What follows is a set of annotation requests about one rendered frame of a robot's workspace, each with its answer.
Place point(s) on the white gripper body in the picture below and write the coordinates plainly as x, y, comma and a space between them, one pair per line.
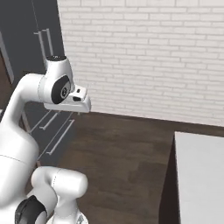
78, 105

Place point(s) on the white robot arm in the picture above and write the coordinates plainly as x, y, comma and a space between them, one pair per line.
17, 157

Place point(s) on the dark grey fridge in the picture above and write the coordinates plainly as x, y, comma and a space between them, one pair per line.
20, 35

